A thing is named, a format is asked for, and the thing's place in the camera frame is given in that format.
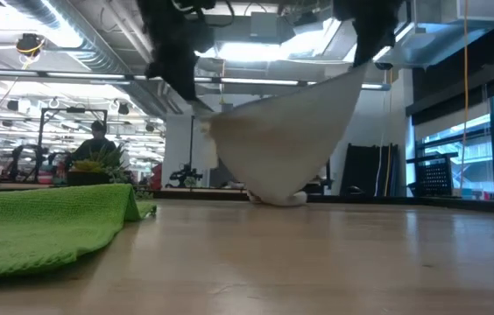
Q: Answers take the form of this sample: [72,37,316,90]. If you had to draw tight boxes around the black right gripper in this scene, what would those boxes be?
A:
[332,0,406,67]

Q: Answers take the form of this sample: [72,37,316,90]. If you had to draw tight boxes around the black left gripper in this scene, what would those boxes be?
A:
[137,0,217,102]

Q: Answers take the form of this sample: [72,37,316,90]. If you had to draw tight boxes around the light grey microfiber towel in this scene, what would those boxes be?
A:
[202,60,370,207]

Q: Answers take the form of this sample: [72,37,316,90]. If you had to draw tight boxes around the green microfiber towel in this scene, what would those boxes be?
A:
[0,183,159,281]

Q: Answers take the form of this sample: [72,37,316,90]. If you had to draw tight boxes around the person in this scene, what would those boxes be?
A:
[70,120,119,163]

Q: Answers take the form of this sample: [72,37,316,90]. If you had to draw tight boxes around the black folded panels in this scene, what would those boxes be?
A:
[342,143,400,197]

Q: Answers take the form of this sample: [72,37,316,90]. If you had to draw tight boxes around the potted succulent plant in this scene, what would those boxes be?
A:
[66,143,131,187]

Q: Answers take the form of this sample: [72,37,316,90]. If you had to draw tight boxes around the black perforated cart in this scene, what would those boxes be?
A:
[406,152,459,198]

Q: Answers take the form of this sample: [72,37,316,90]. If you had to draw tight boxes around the black ceiling cable reel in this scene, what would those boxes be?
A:
[15,32,46,58]

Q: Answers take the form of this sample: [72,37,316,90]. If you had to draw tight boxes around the black aluminium table frame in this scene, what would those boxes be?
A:
[141,187,494,216]

